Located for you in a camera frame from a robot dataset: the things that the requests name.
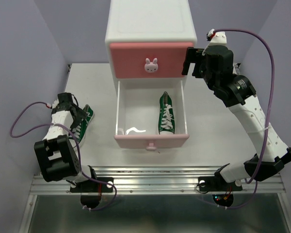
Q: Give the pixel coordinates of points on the light pink drawer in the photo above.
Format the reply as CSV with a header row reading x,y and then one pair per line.
x,y
138,113

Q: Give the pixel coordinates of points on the aluminium rail frame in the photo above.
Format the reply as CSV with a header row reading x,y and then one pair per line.
x,y
156,190

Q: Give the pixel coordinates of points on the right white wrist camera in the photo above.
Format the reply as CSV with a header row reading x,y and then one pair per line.
x,y
218,38

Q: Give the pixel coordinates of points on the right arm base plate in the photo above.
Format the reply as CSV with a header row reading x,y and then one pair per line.
x,y
216,184

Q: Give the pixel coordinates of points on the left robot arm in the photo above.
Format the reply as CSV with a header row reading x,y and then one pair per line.
x,y
57,153

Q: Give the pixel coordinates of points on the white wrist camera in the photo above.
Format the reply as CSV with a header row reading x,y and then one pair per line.
x,y
53,105
218,38

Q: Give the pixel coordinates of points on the pink bunny drawer knob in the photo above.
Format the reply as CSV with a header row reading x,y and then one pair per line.
x,y
151,66

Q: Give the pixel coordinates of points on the green sneaker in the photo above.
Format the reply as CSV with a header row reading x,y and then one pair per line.
x,y
80,131
166,121

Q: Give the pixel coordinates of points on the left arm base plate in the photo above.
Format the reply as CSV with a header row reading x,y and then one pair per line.
x,y
89,186

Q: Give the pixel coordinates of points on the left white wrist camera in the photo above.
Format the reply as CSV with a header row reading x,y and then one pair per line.
x,y
53,105

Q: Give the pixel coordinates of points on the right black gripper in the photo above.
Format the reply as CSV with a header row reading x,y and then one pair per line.
x,y
193,54

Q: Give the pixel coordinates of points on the white shoe cabinet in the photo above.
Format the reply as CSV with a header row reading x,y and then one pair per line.
x,y
149,21

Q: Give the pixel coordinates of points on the pink lower drawer knob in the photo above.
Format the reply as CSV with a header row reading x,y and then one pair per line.
x,y
151,146

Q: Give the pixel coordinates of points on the pink front drawer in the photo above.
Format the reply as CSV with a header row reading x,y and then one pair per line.
x,y
128,59

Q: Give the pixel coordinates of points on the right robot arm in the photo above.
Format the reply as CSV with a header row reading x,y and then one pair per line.
x,y
240,97

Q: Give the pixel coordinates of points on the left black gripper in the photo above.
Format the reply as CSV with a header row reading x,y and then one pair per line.
x,y
81,115

